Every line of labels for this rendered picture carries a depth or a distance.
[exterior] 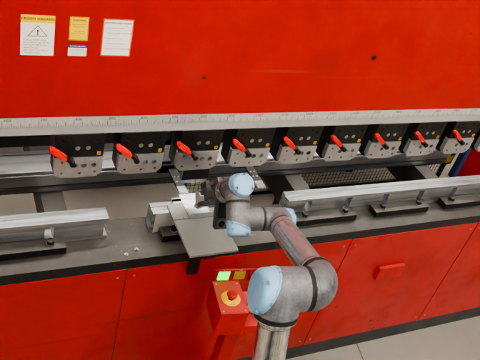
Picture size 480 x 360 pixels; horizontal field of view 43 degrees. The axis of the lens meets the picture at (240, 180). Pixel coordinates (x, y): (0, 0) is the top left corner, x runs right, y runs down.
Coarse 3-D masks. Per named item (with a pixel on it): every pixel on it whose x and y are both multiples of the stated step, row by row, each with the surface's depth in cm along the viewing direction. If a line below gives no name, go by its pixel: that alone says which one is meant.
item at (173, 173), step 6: (168, 150) 239; (168, 156) 236; (162, 162) 233; (168, 162) 234; (162, 168) 234; (168, 168) 235; (174, 168) 236; (174, 174) 233; (174, 180) 230; (180, 186) 228; (180, 192) 225; (186, 192) 226
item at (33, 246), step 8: (32, 240) 204; (40, 240) 204; (56, 240) 206; (64, 240) 207; (0, 248) 198; (8, 248) 199; (16, 248) 199; (24, 248) 200; (32, 248) 201; (40, 248) 202; (48, 248) 202; (56, 248) 203; (64, 248) 204; (0, 256) 196; (8, 256) 197; (16, 256) 199; (24, 256) 200; (32, 256) 201
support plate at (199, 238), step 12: (168, 204) 219; (180, 204) 221; (180, 216) 216; (180, 228) 211; (192, 228) 212; (204, 228) 214; (192, 240) 208; (204, 240) 209; (216, 240) 210; (228, 240) 212; (192, 252) 203; (204, 252) 204; (216, 252) 206; (228, 252) 208
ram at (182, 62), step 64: (0, 0) 149; (64, 0) 155; (128, 0) 162; (192, 0) 169; (256, 0) 177; (320, 0) 185; (384, 0) 194; (448, 0) 205; (0, 64) 160; (64, 64) 166; (128, 64) 174; (192, 64) 182; (256, 64) 191; (320, 64) 201; (384, 64) 213; (448, 64) 225; (64, 128) 180; (128, 128) 188; (192, 128) 198
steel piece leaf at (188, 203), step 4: (184, 200) 223; (188, 200) 223; (192, 200) 224; (184, 204) 221; (188, 204) 221; (192, 204) 222; (188, 208) 220; (192, 208) 220; (204, 208) 222; (188, 212) 218; (192, 212) 219; (196, 212) 219; (200, 212) 220; (204, 212) 217; (208, 212) 218; (212, 212) 219; (192, 216) 216; (196, 216) 217; (200, 216) 217; (204, 216) 218
